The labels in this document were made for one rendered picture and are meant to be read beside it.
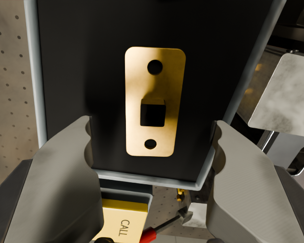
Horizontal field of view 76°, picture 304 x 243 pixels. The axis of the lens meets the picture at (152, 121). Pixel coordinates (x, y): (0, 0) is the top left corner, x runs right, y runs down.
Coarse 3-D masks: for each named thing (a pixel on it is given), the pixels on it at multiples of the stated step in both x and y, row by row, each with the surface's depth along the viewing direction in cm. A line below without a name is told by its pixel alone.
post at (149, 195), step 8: (104, 184) 21; (112, 184) 22; (120, 184) 22; (128, 184) 22; (136, 184) 22; (144, 184) 22; (104, 192) 21; (112, 192) 21; (120, 192) 21; (128, 192) 21; (136, 192) 21; (144, 192) 21; (120, 200) 22; (128, 200) 22; (136, 200) 22; (144, 200) 22; (144, 224) 24
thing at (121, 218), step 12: (108, 204) 20; (120, 204) 20; (132, 204) 20; (144, 204) 21; (108, 216) 20; (120, 216) 20; (132, 216) 20; (144, 216) 20; (108, 228) 21; (120, 228) 21; (132, 228) 21; (120, 240) 22; (132, 240) 22
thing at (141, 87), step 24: (144, 48) 12; (168, 48) 12; (144, 72) 13; (168, 72) 13; (144, 96) 13; (168, 96) 13; (144, 120) 13; (168, 120) 14; (144, 144) 16; (168, 144) 15
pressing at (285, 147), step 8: (264, 136) 35; (272, 136) 35; (280, 136) 35; (288, 136) 35; (296, 136) 35; (264, 144) 36; (272, 144) 35; (280, 144) 36; (288, 144) 36; (296, 144) 36; (264, 152) 36; (272, 152) 37; (280, 152) 37; (288, 152) 37; (296, 152) 37; (272, 160) 38; (280, 160) 38; (288, 160) 38; (296, 176) 40
